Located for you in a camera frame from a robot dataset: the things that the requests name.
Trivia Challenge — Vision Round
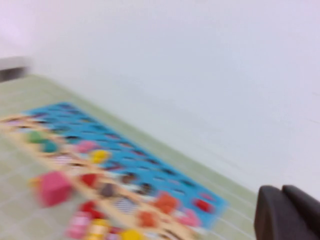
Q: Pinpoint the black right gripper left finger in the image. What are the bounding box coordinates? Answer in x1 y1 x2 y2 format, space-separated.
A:
253 185 320 240

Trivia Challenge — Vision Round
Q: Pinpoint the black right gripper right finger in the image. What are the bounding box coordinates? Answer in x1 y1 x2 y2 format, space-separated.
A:
281 184 320 231

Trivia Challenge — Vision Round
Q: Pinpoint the yellow number six piece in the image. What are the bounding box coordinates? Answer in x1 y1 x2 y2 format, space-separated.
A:
90 149 111 164

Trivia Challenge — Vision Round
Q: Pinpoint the red minus sign piece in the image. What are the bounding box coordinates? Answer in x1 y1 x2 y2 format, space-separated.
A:
194 198 211 213

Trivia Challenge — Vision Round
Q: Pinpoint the pink greater-than sign piece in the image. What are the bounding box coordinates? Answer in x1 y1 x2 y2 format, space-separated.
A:
179 210 201 228

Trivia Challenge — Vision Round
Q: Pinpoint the orange number ten piece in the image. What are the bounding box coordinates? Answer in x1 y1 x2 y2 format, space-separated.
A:
155 193 180 214

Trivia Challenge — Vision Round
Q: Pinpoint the orange plus sign piece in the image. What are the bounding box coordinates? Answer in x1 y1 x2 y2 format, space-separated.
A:
138 211 159 228

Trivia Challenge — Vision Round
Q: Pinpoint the yellow pentagon piece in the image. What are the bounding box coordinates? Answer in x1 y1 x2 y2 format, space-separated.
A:
120 229 144 240

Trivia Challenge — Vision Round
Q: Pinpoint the brown star piece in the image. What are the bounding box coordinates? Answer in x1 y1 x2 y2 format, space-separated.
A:
99 183 116 198

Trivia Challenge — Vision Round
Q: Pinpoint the red number seven piece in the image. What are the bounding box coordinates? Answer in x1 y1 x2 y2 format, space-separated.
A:
79 200 104 219

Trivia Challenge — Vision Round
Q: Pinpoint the red triangle piece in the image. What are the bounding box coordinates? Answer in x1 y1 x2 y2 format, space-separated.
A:
80 173 100 188

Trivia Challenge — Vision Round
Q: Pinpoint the pink number five piece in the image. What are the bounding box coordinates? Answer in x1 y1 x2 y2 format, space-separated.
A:
76 140 96 154

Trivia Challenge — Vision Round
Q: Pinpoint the blue wooden puzzle board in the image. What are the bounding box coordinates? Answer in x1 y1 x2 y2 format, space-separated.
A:
0 101 230 240

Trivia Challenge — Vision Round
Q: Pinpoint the teal heart piece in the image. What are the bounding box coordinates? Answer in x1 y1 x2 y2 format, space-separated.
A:
41 141 60 154

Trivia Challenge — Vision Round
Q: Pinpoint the yellow equals sign piece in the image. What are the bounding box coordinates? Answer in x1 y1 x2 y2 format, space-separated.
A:
28 176 41 189

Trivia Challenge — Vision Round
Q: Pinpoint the green circle piece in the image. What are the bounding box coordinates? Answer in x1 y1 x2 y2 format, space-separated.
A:
28 130 48 145

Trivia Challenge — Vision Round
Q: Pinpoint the yellow wooden fish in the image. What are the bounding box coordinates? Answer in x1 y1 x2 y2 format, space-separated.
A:
88 219 109 240

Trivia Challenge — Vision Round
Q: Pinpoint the pink wooden fish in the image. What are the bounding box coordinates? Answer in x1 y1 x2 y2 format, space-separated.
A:
66 211 89 239

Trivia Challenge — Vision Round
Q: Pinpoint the pink cube block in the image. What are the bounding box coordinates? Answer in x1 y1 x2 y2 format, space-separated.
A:
36 170 74 208

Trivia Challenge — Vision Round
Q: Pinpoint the green checkered tablecloth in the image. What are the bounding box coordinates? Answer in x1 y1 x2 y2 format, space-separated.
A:
0 73 260 240

